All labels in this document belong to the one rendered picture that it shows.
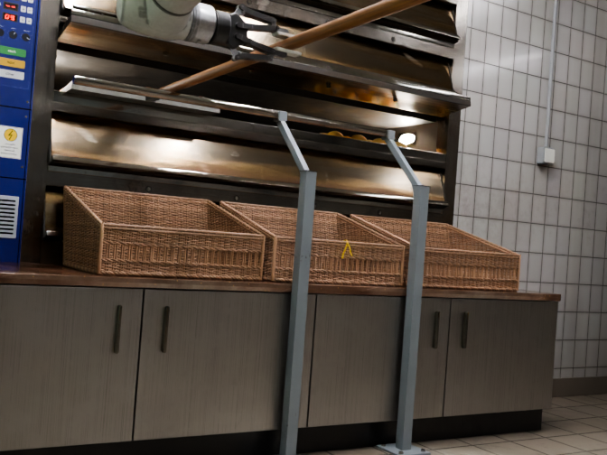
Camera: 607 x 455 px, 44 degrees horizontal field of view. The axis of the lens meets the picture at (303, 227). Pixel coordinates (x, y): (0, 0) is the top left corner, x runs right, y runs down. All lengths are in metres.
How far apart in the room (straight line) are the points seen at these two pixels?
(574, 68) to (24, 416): 3.23
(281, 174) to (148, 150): 0.56
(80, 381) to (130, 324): 0.21
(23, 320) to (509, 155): 2.54
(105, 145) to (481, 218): 1.87
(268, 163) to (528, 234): 1.54
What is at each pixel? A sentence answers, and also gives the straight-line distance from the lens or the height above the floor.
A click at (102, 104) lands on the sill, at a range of 2.79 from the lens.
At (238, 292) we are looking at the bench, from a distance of 2.38.
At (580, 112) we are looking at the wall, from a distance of 4.30.
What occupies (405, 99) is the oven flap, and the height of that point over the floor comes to 1.38.
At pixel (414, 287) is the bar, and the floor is 0.59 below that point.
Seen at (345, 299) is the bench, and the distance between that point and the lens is 2.58.
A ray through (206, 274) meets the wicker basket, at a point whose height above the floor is 0.59.
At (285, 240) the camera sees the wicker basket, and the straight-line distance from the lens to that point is 2.50.
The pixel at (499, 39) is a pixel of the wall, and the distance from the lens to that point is 3.90.
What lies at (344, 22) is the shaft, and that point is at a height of 1.19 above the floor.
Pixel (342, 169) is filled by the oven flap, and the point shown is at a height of 1.04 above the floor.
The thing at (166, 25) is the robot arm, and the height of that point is 1.16.
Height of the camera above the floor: 0.72
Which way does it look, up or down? 1 degrees up
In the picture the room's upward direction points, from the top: 4 degrees clockwise
